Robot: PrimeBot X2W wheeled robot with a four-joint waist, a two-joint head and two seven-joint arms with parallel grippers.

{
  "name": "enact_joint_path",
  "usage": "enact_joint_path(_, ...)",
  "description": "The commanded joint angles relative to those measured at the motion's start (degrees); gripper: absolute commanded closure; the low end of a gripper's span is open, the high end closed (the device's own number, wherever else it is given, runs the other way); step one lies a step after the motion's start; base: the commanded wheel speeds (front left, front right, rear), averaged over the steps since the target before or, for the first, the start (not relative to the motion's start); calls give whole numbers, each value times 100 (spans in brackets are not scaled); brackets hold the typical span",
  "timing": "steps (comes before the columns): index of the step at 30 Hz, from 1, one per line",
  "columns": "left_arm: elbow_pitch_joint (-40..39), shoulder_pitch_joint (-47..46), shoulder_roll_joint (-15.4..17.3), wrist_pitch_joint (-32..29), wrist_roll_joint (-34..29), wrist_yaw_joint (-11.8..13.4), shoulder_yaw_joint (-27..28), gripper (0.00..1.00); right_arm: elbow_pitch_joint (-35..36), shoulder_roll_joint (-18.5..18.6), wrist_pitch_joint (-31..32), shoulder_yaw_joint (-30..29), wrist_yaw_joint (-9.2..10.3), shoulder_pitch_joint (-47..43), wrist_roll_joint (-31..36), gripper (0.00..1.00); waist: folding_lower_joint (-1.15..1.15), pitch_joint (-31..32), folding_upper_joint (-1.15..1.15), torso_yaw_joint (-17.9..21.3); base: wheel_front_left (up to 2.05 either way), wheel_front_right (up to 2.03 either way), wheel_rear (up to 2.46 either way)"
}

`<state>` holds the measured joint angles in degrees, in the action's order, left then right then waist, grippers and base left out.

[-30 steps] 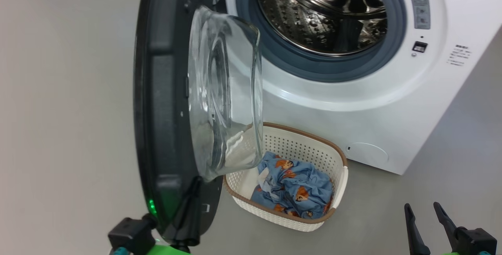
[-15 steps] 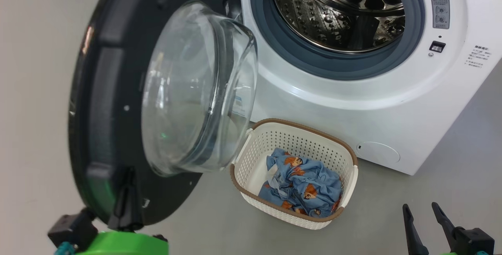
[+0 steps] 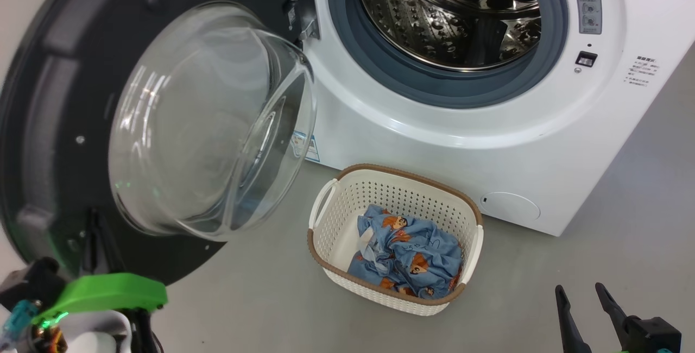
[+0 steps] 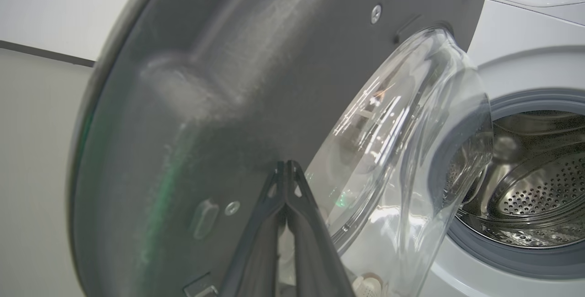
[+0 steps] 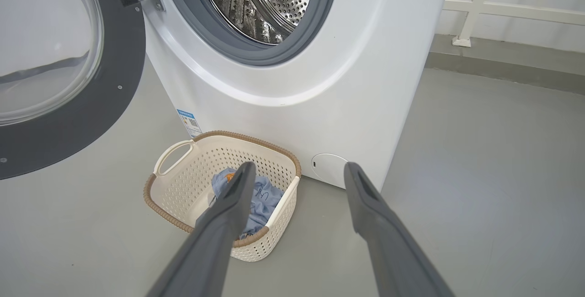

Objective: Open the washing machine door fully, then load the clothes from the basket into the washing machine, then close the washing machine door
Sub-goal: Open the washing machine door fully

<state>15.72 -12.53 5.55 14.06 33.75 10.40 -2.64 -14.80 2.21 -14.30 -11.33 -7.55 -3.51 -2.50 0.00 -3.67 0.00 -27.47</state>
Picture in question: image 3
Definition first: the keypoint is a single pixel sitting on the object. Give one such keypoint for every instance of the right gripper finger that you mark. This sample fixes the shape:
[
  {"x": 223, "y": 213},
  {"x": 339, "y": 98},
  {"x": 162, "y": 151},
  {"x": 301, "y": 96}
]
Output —
[
  {"x": 573, "y": 331},
  {"x": 621, "y": 328}
]

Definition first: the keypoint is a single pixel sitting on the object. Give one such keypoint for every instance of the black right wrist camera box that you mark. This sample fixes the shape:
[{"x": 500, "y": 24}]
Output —
[{"x": 654, "y": 336}]

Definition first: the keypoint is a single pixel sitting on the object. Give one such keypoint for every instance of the grey warning sticker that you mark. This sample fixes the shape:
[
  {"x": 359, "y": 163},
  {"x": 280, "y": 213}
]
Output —
[{"x": 587, "y": 11}]

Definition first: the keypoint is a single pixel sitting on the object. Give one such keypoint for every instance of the grey rubber door gasket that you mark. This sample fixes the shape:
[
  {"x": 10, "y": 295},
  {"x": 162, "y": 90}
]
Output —
[{"x": 380, "y": 79}]

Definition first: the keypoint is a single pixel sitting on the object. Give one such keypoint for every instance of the stainless steel washer drum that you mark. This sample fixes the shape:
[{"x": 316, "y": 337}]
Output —
[{"x": 434, "y": 16}]

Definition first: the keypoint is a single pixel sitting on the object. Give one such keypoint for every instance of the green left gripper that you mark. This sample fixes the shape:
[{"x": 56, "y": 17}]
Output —
[{"x": 103, "y": 290}]

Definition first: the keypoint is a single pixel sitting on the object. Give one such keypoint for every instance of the blue energy label sticker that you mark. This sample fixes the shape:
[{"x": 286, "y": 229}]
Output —
[{"x": 310, "y": 149}]

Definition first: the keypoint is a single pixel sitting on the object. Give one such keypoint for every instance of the round white filter cover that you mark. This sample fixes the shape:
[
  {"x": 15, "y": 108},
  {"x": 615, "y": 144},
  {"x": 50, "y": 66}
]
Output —
[{"x": 510, "y": 206}]

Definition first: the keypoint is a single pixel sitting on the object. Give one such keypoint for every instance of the cream perforated laundry basket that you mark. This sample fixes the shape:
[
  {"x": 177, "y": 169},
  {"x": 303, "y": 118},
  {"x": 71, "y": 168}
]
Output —
[{"x": 347, "y": 217}]

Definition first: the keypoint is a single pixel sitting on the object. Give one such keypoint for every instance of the dark round washer door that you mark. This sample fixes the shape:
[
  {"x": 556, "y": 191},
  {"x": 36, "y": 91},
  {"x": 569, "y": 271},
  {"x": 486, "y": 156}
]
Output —
[{"x": 54, "y": 98}]

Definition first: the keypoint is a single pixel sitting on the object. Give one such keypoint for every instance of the blue patterned cloth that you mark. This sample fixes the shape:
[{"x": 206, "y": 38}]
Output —
[{"x": 423, "y": 255}]

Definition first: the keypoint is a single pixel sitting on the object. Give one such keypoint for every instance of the white front-load washing machine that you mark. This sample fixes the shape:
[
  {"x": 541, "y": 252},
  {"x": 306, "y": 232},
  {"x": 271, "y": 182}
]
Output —
[{"x": 434, "y": 136}]

